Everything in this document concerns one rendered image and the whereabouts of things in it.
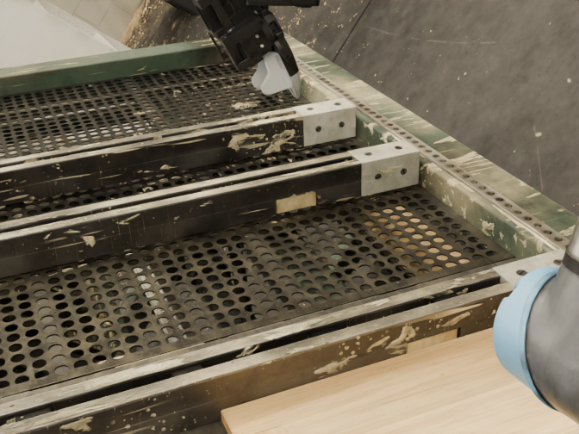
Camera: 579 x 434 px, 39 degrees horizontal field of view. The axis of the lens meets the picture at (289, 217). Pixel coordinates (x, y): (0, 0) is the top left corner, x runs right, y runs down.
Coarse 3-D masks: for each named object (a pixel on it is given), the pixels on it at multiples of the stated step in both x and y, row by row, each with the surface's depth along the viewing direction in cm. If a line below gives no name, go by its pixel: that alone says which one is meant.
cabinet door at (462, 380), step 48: (480, 336) 112; (336, 384) 104; (384, 384) 103; (432, 384) 104; (480, 384) 103; (240, 432) 97; (288, 432) 97; (336, 432) 97; (384, 432) 96; (432, 432) 96; (480, 432) 96; (528, 432) 96; (576, 432) 95
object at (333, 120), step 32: (192, 128) 167; (224, 128) 167; (256, 128) 168; (288, 128) 171; (320, 128) 174; (352, 128) 178; (0, 160) 156; (32, 160) 156; (64, 160) 155; (96, 160) 158; (128, 160) 160; (160, 160) 163; (192, 160) 166; (224, 160) 169; (0, 192) 153; (32, 192) 155; (64, 192) 158
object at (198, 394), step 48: (432, 288) 113; (480, 288) 115; (288, 336) 105; (336, 336) 104; (384, 336) 106; (96, 384) 97; (144, 384) 99; (192, 384) 97; (240, 384) 100; (288, 384) 103; (0, 432) 90; (48, 432) 92; (96, 432) 94; (144, 432) 97
